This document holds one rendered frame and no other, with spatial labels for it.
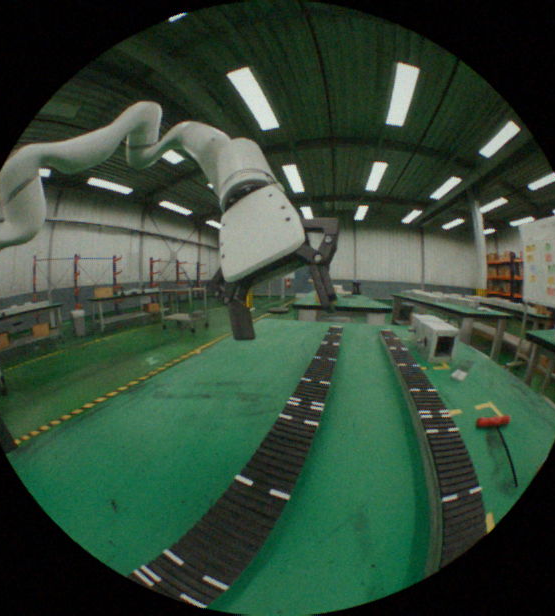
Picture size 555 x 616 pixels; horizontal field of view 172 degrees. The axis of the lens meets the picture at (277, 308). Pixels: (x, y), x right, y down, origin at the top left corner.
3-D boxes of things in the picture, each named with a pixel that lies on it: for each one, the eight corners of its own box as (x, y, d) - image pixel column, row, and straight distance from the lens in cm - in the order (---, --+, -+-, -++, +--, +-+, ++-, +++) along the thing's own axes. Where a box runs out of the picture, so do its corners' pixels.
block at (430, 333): (409, 349, 64) (413, 320, 62) (439, 351, 69) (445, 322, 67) (419, 362, 56) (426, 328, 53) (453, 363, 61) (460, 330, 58)
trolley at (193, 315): (162, 329, 432) (158, 283, 421) (178, 323, 469) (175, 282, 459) (198, 333, 363) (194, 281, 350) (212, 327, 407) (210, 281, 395)
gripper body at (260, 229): (295, 201, 28) (322, 265, 21) (238, 233, 30) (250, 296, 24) (270, 163, 23) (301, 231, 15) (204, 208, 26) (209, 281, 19)
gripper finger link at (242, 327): (245, 286, 22) (257, 339, 20) (226, 295, 24) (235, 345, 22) (228, 278, 20) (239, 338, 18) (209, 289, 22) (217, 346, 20)
